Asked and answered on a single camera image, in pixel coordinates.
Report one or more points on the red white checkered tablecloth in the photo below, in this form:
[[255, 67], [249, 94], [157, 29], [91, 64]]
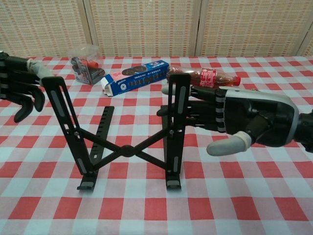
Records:
[[220, 195]]

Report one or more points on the cola bottle red label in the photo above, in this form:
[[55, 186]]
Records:
[[207, 77]]

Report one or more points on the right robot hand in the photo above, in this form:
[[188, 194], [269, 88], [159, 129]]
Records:
[[256, 115]]

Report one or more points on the clear plastic snack package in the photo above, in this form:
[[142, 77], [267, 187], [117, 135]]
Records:
[[85, 71]]

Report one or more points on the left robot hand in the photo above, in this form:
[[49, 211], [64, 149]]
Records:
[[14, 78]]

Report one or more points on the black folding laptop stand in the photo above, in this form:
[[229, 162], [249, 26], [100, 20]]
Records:
[[127, 150]]

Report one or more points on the blue cookie box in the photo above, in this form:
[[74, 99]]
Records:
[[137, 78]]

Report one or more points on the bamboo folding screen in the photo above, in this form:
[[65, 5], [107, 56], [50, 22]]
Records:
[[146, 27]]

